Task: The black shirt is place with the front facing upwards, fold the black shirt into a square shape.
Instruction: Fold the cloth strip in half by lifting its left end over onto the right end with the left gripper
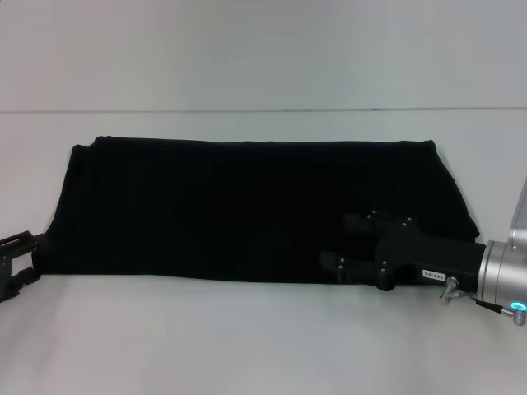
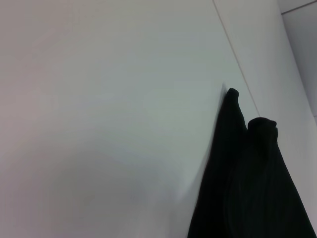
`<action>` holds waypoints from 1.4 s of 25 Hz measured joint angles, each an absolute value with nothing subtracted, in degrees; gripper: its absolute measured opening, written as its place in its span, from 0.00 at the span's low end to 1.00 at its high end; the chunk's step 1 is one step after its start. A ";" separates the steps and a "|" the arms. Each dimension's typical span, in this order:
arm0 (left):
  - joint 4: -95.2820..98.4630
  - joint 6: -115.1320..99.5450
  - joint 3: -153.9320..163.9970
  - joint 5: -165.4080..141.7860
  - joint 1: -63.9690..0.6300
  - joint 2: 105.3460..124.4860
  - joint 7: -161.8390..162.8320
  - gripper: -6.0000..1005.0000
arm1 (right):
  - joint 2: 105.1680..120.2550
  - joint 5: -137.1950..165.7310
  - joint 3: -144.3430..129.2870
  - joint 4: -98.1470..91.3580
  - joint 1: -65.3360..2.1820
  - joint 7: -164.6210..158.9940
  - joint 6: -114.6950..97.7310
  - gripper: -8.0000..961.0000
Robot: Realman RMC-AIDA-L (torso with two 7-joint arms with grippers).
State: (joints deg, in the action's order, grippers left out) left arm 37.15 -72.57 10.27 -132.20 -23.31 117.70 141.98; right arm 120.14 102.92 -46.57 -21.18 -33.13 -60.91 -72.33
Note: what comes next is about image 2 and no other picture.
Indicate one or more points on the black shirt with FREE print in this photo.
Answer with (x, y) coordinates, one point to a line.
(247, 186)

